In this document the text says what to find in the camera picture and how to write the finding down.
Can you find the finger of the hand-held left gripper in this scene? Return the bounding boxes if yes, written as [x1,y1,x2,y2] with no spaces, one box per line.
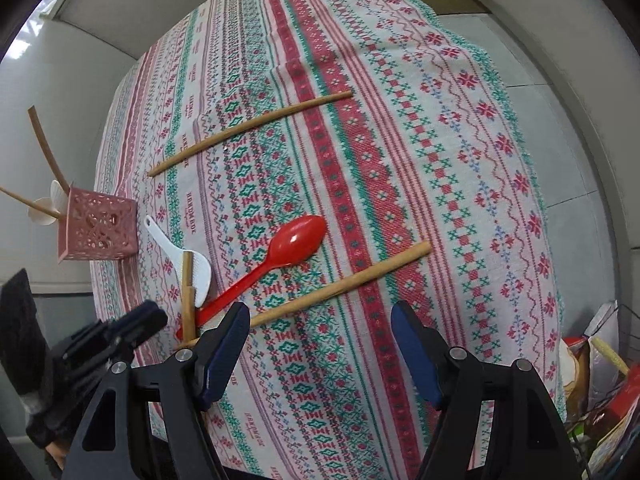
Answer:
[100,301,169,348]

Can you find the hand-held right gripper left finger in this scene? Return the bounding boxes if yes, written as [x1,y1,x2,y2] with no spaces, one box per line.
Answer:
[60,301,251,480]

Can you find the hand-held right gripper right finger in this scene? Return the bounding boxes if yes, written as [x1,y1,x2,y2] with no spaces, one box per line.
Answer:
[391,300,581,480]

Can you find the wooden chopstick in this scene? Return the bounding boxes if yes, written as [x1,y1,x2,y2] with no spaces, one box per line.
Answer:
[147,90,354,177]
[180,251,197,341]
[27,105,72,192]
[175,241,432,349]
[0,187,64,221]

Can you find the white rice paddle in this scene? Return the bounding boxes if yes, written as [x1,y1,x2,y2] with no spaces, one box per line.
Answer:
[143,215,214,309]

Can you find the pink perforated plastic basket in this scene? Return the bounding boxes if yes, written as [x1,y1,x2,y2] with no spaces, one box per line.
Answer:
[56,185,139,264]

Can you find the red plastic spoon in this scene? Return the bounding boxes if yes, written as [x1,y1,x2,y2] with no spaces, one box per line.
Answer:
[175,215,328,341]

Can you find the white plastic bag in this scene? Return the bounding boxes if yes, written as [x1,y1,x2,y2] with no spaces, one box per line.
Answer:
[582,300,623,401]

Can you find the striped patterned tablecloth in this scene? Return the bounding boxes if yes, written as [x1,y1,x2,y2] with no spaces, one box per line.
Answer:
[90,0,568,480]

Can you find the bags on floor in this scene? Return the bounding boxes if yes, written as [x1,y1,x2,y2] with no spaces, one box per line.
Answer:
[587,365,640,476]

